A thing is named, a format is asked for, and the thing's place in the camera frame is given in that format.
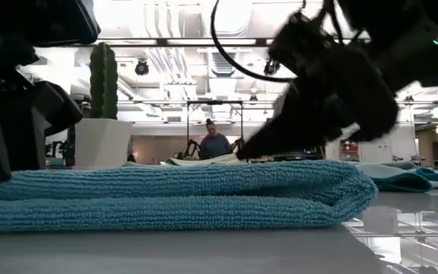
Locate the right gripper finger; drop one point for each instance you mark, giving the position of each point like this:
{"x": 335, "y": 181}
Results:
{"x": 337, "y": 110}

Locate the light blue microfiber towel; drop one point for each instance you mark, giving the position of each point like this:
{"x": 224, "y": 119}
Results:
{"x": 405, "y": 177}

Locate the pale green microfiber towel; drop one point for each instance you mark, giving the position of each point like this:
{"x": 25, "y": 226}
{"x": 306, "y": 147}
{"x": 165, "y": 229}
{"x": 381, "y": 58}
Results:
{"x": 204, "y": 160}

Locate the teal microfiber towel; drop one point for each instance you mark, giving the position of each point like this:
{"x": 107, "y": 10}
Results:
{"x": 165, "y": 198}

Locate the small black desk robot arm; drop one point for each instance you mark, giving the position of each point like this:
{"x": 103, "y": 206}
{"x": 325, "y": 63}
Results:
{"x": 191, "y": 148}
{"x": 239, "y": 145}

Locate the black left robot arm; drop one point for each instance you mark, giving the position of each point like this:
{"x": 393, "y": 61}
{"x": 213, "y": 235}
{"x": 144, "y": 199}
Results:
{"x": 44, "y": 19}

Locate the red storage shelf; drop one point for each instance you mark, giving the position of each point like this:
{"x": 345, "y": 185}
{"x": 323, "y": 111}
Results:
{"x": 349, "y": 152}

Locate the black ceiling spotlight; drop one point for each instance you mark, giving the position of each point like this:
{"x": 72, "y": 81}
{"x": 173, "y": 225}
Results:
{"x": 271, "y": 67}
{"x": 141, "y": 67}

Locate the light wooden cabinet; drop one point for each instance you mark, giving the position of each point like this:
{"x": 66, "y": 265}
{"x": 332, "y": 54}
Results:
{"x": 428, "y": 148}

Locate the person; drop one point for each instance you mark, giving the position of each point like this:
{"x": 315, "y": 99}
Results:
{"x": 215, "y": 146}

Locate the brown partition panel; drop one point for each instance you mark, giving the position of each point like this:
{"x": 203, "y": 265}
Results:
{"x": 150, "y": 148}

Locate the long LED light bar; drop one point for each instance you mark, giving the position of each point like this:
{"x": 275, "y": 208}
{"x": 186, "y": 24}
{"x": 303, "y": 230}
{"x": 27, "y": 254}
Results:
{"x": 185, "y": 42}

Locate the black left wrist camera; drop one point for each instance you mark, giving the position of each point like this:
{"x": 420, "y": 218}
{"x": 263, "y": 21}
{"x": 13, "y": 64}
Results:
{"x": 59, "y": 106}

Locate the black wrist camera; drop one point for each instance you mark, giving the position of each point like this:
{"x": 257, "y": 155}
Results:
{"x": 302, "y": 42}
{"x": 59, "y": 106}

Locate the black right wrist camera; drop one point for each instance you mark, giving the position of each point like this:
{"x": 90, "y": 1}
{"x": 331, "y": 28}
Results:
{"x": 302, "y": 42}

